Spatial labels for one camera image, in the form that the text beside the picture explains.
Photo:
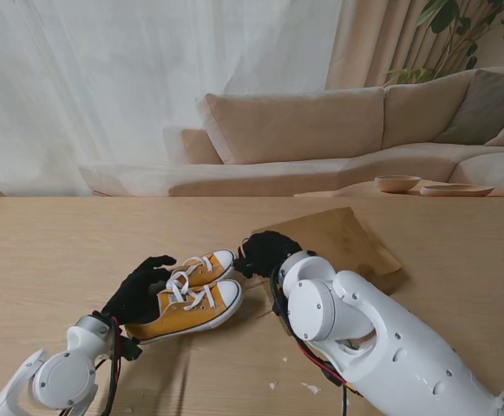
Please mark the green leafy houseplant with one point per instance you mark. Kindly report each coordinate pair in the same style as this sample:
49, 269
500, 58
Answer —
444, 15

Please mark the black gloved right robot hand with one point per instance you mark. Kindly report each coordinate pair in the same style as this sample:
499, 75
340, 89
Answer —
264, 253

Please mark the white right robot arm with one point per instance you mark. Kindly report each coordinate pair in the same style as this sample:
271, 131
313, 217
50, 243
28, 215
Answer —
386, 338

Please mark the low wooden coffee table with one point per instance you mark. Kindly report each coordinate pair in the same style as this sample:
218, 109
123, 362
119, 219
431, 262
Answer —
360, 190

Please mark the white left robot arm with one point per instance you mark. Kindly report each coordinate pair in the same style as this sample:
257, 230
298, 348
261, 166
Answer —
60, 377

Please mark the shallow wooden dish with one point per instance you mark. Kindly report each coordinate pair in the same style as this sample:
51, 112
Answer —
455, 190

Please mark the white sheer curtain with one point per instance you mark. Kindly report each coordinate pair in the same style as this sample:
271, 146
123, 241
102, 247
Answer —
104, 86

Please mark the beige curtain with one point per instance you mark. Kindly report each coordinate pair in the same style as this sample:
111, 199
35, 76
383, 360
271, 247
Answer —
364, 43

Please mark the wooden bowl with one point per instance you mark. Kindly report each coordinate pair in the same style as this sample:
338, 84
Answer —
397, 183

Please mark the brown paper bag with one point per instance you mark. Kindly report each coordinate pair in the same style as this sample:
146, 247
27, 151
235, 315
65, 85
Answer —
347, 242

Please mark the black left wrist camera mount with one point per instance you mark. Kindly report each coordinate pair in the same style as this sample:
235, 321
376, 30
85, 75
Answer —
132, 347

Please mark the grey cushion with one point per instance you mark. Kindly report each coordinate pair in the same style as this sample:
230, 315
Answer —
486, 108

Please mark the beige sofa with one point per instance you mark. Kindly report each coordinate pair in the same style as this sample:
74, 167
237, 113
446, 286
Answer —
295, 125

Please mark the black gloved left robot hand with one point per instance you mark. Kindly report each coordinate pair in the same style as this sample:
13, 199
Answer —
134, 294

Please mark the yellow canvas sneaker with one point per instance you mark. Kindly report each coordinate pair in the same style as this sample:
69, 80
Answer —
182, 316
210, 264

